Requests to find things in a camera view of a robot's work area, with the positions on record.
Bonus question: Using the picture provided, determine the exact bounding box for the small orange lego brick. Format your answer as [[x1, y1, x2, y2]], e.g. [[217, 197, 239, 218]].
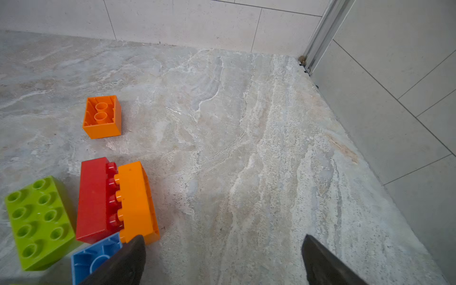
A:
[[82, 96, 122, 140]]

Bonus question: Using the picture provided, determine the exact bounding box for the red lego brick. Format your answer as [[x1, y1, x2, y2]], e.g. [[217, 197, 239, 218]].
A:
[[76, 157, 124, 244]]

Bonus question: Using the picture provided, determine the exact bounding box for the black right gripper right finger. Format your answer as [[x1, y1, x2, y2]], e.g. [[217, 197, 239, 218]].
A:
[[301, 235, 368, 285]]

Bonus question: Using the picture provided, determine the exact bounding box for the metal corner frame post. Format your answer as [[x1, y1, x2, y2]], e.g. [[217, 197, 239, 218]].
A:
[[299, 0, 356, 75]]

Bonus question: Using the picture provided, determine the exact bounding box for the lime green lego brick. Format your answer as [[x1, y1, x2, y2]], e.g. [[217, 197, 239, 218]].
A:
[[5, 176, 81, 271]]

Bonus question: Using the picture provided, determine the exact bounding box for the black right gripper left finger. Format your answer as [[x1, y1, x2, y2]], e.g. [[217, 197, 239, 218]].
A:
[[80, 235, 146, 285]]

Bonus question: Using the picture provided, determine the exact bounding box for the blue lego brick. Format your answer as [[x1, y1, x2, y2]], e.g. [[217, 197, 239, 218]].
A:
[[71, 232, 122, 285]]

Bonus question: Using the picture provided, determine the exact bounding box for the long orange lego brick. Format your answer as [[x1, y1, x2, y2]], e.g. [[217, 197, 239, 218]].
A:
[[114, 161, 160, 245]]

